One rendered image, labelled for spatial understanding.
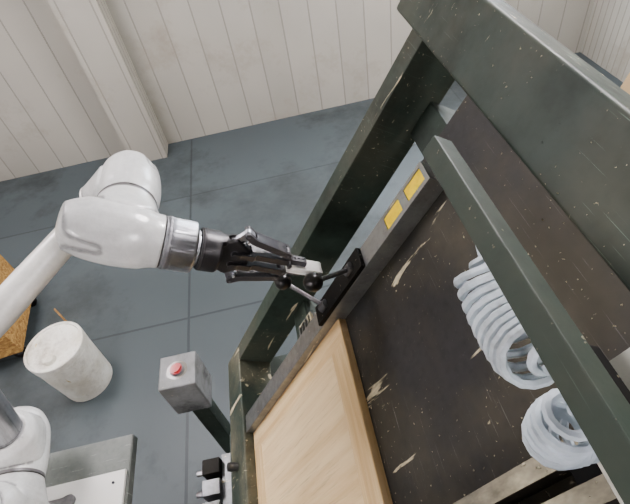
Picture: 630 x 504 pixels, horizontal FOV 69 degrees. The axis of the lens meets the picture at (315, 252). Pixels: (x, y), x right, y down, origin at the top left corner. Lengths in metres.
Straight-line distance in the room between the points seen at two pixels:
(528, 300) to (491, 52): 0.43
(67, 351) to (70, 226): 1.92
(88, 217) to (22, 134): 3.97
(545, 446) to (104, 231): 0.62
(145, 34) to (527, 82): 3.66
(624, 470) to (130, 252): 0.66
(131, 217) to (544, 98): 0.58
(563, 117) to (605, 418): 0.35
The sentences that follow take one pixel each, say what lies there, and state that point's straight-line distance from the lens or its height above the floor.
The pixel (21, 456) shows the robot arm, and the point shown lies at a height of 0.99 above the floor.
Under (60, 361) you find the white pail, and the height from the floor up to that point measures 0.36.
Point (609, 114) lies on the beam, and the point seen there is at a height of 1.93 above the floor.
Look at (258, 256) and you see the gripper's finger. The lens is 0.81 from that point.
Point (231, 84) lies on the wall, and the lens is 4.21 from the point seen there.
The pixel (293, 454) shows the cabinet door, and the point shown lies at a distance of 1.18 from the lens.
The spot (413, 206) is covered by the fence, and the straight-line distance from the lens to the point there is 0.81.
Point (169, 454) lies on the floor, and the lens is 2.55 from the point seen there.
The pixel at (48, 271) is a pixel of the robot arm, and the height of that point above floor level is 1.63.
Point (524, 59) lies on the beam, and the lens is 0.62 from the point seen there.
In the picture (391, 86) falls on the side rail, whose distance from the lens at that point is 0.97.
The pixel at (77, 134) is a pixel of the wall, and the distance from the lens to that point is 4.58.
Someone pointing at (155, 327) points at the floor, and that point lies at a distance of 2.97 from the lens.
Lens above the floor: 2.19
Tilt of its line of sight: 47 degrees down
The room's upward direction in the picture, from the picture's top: 12 degrees counter-clockwise
